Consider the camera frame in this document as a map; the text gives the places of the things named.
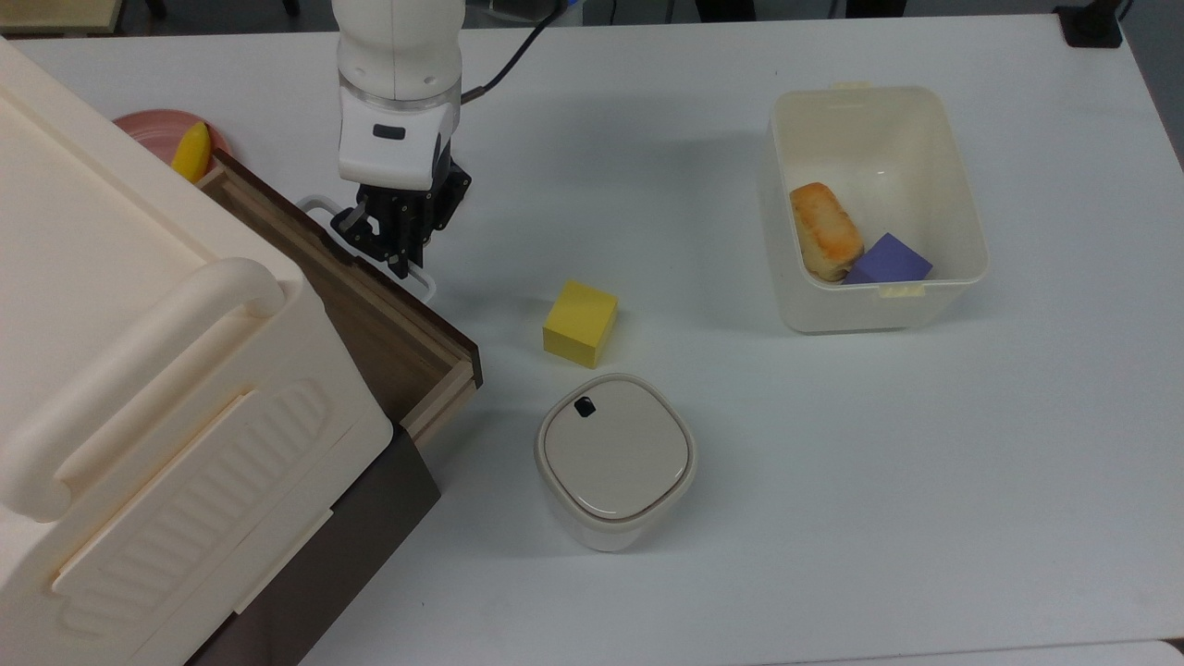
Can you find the white open plastic bin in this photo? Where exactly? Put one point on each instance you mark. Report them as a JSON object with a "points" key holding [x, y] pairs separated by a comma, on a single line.
{"points": [[879, 139]]}

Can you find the yellow cube block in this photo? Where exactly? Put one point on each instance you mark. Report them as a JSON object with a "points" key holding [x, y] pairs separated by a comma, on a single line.
{"points": [[580, 324]]}

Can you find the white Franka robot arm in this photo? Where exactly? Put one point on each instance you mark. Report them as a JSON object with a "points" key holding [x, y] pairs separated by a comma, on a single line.
{"points": [[398, 46]]}

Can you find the purple block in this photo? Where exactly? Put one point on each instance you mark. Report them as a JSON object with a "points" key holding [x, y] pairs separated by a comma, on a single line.
{"points": [[888, 261]]}

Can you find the black table clamp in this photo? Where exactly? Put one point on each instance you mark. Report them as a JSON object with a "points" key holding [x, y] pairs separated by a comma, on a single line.
{"points": [[1091, 28]]}

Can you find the yellow toy banana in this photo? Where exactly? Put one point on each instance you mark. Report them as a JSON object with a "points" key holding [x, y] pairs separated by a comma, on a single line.
{"points": [[191, 153]]}

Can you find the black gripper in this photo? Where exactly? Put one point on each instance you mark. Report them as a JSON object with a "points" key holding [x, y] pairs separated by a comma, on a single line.
{"points": [[421, 203]]}

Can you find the toy bread loaf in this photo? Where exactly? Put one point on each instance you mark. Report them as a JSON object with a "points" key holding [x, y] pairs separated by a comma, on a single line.
{"points": [[823, 231]]}

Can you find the dark brown wooden cabinet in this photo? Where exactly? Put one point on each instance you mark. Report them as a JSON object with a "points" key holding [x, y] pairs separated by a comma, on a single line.
{"points": [[370, 518]]}

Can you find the pink plate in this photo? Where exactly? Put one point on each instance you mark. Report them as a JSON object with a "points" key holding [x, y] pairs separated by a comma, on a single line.
{"points": [[153, 129]]}

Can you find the beige lidded canister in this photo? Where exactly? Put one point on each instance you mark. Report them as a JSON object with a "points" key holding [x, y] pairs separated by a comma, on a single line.
{"points": [[615, 462]]}

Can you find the light wooden desk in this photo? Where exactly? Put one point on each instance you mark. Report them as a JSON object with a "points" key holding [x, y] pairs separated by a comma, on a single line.
{"points": [[55, 11]]}

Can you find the white background table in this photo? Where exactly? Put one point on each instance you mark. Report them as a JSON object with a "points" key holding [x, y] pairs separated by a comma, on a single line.
{"points": [[1017, 659]]}

